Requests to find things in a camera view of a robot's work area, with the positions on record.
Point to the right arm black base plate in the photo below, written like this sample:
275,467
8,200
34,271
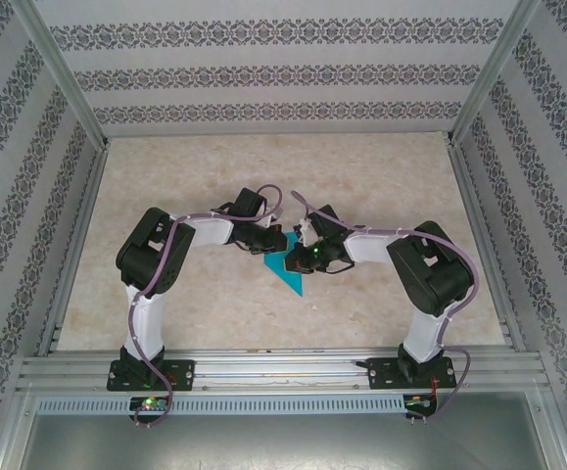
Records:
386,374

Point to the aluminium frame post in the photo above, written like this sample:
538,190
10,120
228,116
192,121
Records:
554,431
493,68
13,431
61,68

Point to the grey metal sheet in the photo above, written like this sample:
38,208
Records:
283,445

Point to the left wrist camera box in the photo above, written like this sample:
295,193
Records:
275,215

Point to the blue paper sheet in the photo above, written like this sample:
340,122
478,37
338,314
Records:
290,281

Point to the circuit board with green light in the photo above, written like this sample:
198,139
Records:
420,403
151,404

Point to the aluminium side rail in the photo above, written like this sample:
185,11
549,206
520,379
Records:
474,210
85,210

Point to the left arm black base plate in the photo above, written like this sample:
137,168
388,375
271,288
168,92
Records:
180,374

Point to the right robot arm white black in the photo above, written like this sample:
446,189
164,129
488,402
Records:
425,333

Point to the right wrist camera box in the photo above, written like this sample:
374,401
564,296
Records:
306,231

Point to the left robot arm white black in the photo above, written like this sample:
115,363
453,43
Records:
143,323

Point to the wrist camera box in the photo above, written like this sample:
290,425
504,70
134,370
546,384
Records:
275,215
306,231

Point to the aluminium mounting rail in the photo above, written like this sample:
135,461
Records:
283,364

